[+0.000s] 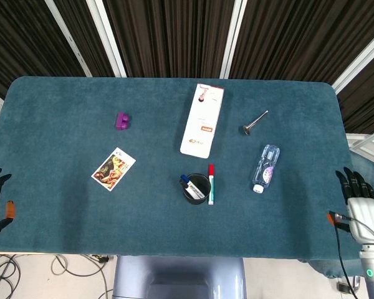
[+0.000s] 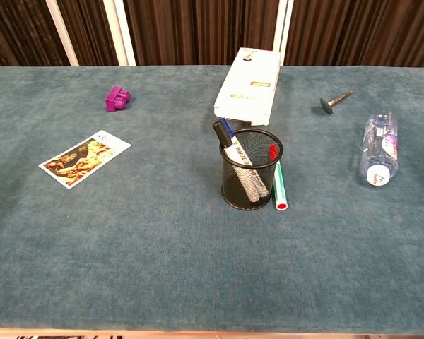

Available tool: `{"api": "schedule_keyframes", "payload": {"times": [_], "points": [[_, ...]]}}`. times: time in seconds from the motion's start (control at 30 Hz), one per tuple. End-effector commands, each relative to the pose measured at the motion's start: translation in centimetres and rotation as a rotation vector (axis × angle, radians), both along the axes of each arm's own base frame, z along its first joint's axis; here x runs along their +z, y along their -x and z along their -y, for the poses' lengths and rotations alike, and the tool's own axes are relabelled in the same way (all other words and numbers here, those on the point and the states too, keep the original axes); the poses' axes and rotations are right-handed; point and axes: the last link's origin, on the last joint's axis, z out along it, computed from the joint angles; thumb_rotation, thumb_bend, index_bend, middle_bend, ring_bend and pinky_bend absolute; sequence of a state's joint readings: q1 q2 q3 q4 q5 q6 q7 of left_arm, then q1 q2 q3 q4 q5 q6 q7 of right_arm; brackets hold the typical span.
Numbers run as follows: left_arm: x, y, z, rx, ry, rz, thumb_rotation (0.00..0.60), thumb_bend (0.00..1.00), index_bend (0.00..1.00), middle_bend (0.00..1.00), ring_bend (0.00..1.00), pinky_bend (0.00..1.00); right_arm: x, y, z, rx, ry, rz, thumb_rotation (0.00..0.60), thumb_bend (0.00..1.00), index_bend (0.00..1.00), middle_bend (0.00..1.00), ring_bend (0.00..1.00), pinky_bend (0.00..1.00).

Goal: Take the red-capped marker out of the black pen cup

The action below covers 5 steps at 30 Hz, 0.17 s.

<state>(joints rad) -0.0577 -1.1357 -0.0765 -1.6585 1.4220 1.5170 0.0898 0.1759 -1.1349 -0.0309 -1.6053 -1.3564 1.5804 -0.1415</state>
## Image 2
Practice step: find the red cap whiteboard marker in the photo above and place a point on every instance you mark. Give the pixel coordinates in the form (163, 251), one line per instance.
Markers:
(280, 187)

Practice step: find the black mesh pen holder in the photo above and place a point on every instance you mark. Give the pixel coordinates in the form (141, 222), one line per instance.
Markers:
(229, 183)

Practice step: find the black cap whiteboard marker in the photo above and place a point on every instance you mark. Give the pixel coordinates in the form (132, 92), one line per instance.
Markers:
(222, 133)

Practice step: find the white markers in holder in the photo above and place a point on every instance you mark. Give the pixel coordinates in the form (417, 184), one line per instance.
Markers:
(228, 128)

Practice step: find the long white cardboard box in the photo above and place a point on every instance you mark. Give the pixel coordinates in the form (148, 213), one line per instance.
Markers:
(249, 84)

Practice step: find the teal fabric table cover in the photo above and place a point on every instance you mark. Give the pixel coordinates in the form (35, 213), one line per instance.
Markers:
(127, 240)

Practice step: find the purple toy building block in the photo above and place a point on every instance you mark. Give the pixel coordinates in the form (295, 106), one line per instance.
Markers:
(116, 100)

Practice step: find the illustrated picture card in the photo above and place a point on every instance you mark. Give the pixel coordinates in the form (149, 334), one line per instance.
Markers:
(81, 160)

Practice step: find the metal engine valve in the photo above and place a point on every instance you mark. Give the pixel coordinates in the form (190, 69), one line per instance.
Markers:
(327, 105)

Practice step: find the dark brown pleated curtain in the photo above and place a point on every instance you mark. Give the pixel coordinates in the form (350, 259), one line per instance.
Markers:
(198, 31)

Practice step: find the clear plastic water bottle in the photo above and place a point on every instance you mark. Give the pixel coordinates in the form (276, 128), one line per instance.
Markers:
(379, 152)

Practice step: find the white metal post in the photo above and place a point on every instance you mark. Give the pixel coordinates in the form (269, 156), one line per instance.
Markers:
(283, 24)
(120, 33)
(61, 33)

